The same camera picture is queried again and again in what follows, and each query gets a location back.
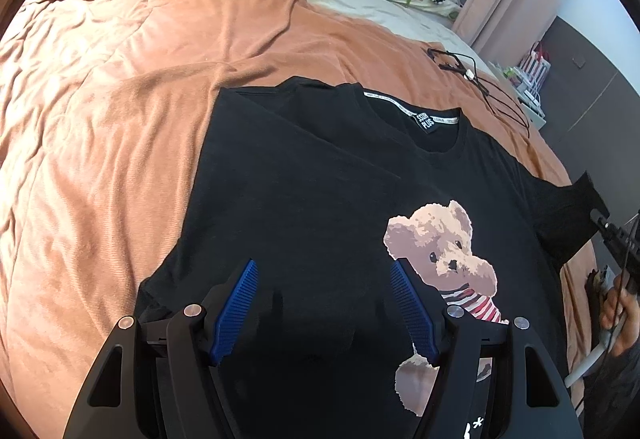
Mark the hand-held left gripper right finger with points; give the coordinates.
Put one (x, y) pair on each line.
(412, 314)

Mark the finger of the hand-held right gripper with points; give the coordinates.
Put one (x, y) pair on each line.
(606, 228)

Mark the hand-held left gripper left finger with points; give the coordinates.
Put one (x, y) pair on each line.
(237, 309)

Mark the black bear print t-shirt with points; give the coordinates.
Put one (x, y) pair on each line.
(310, 199)

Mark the person's right hand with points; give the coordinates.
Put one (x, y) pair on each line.
(620, 314)

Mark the white nightstand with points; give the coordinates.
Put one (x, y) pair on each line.
(532, 111)

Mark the orange blanket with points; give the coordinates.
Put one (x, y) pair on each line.
(125, 119)

